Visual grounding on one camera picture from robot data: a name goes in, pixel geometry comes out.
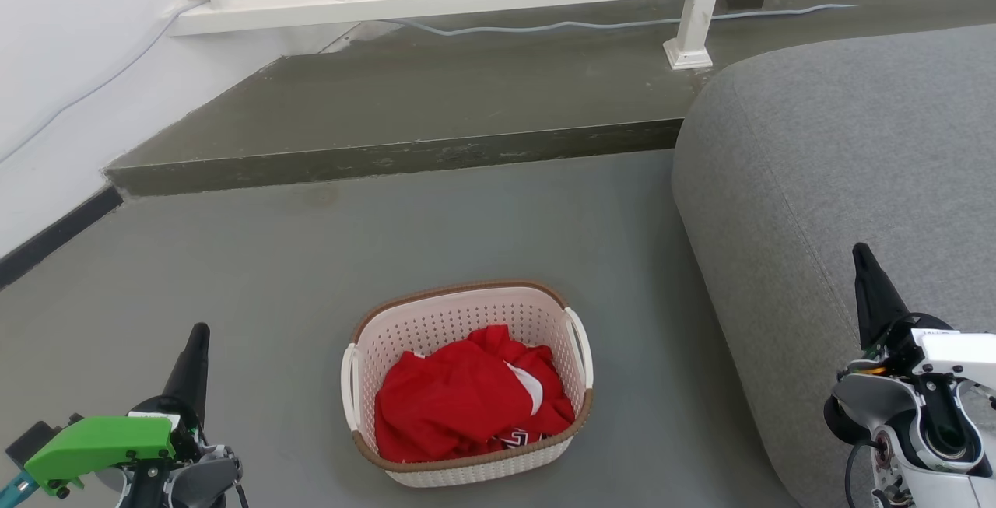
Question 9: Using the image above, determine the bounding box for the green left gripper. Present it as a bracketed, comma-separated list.
[23, 323, 211, 497]

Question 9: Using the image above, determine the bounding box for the light grey floor cable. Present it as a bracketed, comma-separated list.
[385, 2, 857, 36]

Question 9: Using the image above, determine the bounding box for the thin grey wall cable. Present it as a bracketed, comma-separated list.
[0, 0, 207, 165]

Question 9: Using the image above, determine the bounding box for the red garment with white print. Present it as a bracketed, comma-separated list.
[375, 324, 577, 464]

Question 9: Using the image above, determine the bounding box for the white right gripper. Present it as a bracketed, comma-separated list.
[853, 243, 996, 384]

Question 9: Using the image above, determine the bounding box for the teal left camera connector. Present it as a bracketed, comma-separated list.
[0, 471, 36, 506]

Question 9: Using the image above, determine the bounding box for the white perforated basket brown rim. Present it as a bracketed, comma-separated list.
[341, 280, 594, 489]

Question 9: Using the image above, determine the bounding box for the black baseboard strip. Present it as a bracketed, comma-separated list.
[0, 185, 124, 289]

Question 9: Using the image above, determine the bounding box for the grey fabric sofa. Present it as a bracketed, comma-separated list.
[672, 23, 996, 508]

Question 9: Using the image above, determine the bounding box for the black cable along right arm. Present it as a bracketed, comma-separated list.
[843, 438, 879, 508]

